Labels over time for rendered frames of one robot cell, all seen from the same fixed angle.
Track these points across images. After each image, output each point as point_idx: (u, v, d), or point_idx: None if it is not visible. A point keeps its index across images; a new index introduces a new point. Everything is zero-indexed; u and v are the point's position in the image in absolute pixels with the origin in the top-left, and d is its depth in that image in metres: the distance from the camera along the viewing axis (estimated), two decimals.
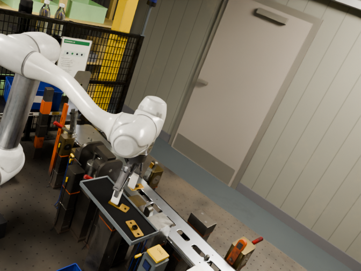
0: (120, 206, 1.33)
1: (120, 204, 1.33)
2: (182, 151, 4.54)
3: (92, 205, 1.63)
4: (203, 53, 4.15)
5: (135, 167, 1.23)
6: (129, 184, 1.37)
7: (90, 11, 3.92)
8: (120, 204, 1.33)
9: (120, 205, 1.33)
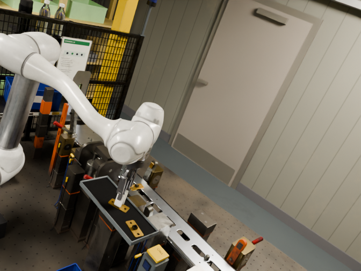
0: (120, 206, 1.33)
1: None
2: (182, 151, 4.54)
3: (92, 205, 1.63)
4: (203, 53, 4.15)
5: (132, 173, 1.25)
6: None
7: (90, 11, 3.92)
8: None
9: None
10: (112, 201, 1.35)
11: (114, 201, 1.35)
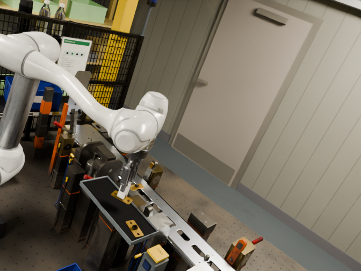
0: (123, 198, 1.32)
1: None
2: (182, 151, 4.54)
3: (92, 205, 1.63)
4: (203, 53, 4.15)
5: (135, 164, 1.23)
6: None
7: (90, 11, 3.92)
8: None
9: None
10: (115, 193, 1.33)
11: (117, 193, 1.33)
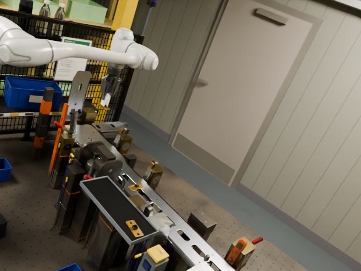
0: (104, 106, 1.91)
1: (105, 105, 1.91)
2: (182, 151, 4.54)
3: (92, 205, 1.63)
4: (203, 53, 4.15)
5: (110, 79, 1.82)
6: (105, 102, 1.92)
7: (90, 11, 3.92)
8: (105, 105, 1.90)
9: (104, 105, 1.90)
10: None
11: None
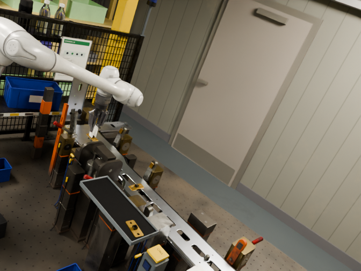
0: (92, 137, 2.00)
1: (93, 136, 2.00)
2: (182, 151, 4.54)
3: (92, 205, 1.63)
4: (203, 53, 4.15)
5: (98, 113, 1.92)
6: (93, 133, 2.01)
7: (90, 11, 3.92)
8: (93, 136, 2.00)
9: (92, 136, 2.00)
10: None
11: None
